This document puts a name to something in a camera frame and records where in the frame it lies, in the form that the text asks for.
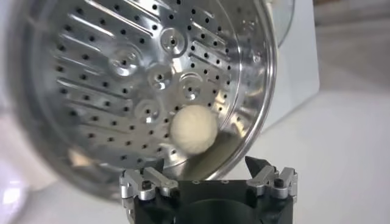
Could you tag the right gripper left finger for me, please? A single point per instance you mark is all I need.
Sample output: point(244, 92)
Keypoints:
point(143, 185)

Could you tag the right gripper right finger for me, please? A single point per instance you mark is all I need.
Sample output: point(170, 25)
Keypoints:
point(274, 184)

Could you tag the white steamed baozi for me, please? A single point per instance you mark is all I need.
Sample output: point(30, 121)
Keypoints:
point(193, 129)

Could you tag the stainless steel steamer basket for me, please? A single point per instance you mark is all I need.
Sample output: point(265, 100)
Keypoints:
point(91, 100)

